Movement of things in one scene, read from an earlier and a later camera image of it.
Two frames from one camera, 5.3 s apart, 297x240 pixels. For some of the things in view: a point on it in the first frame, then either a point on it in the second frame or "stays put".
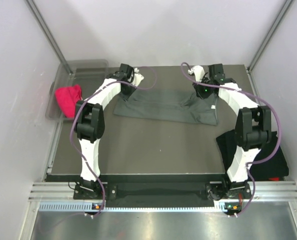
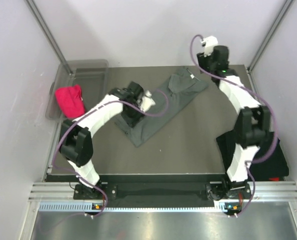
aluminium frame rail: [45, 191] stays put
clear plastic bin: [85, 73] stays put
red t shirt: [68, 97] stays put
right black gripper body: [203, 90] -> [205, 62]
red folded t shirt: [274, 179] stays put
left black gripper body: [126, 93] -> [132, 115]
